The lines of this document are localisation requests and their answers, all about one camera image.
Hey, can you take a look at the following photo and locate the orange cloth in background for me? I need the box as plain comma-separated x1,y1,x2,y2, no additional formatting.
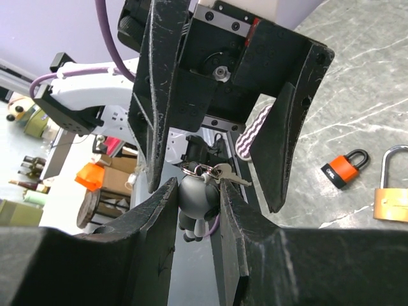
75,163,105,191

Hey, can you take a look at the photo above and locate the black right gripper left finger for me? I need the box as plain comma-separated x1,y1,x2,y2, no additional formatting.
1,178,178,305

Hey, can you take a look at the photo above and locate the grey figurine keychain with keys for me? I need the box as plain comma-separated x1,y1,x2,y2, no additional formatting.
178,162,252,242

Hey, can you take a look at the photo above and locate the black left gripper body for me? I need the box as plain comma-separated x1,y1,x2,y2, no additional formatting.
117,1,326,132

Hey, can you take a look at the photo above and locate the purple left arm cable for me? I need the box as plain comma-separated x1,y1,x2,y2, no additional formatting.
29,0,138,99

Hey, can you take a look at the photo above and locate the large brass padlock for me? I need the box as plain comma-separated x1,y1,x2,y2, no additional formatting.
374,145,407,222

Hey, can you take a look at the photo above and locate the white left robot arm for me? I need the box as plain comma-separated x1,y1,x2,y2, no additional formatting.
30,1,335,213

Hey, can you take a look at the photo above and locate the orange black small padlock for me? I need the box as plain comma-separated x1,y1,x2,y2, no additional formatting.
321,149,370,189

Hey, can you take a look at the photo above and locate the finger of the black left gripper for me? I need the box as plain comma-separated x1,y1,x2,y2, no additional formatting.
128,1,190,193
250,44,334,213

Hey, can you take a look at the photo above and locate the cardboard box in background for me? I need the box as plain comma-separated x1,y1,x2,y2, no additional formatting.
92,154,137,196

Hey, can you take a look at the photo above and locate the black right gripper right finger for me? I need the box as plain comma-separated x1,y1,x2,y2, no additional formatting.
220,180,407,305

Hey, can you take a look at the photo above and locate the purple striped sponge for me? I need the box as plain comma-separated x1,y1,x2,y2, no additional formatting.
235,105,272,161

